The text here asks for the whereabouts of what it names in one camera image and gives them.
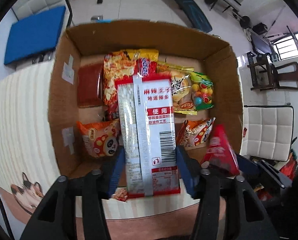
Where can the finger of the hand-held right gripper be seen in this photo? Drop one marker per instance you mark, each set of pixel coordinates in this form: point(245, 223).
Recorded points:
point(248, 166)

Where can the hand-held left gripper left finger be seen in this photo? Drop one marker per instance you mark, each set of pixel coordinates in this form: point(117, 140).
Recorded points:
point(116, 175)

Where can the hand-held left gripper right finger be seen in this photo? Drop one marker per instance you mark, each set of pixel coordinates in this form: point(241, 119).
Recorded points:
point(189, 175)

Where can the small red snack packet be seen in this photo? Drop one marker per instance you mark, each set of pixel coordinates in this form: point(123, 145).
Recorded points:
point(219, 150)

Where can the orange panda snack packet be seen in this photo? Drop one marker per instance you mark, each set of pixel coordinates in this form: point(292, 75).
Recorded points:
point(194, 135)
point(99, 140)

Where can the red and white snack packet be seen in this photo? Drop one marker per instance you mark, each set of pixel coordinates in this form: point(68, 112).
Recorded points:
point(154, 120)

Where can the green candy packet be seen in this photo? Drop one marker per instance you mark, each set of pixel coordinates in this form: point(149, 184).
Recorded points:
point(201, 95)

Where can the yellow biscuit packet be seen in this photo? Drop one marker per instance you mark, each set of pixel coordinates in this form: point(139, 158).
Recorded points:
point(181, 92)

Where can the dark red snack packet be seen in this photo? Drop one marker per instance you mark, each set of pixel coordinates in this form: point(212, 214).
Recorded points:
point(89, 85)

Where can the yellow instant noodle packet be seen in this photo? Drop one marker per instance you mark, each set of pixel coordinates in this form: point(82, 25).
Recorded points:
point(116, 80)

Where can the printed cardboard box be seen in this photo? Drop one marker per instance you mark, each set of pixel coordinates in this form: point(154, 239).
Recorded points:
point(149, 35)

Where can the tiny red packet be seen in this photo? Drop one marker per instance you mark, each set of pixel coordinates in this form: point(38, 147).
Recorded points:
point(245, 132)

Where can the dark wooden chair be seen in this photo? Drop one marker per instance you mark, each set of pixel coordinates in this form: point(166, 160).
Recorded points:
point(291, 77)

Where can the striped pink cat tablecloth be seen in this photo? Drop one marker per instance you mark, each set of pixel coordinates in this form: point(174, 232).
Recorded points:
point(19, 120)

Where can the black exercise bench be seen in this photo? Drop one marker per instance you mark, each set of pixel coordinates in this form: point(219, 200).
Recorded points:
point(258, 42)

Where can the black metal stand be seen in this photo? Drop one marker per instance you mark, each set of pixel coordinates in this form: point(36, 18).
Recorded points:
point(292, 40)

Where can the black speaker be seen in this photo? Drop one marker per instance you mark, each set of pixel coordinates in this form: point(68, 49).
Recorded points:
point(260, 28)

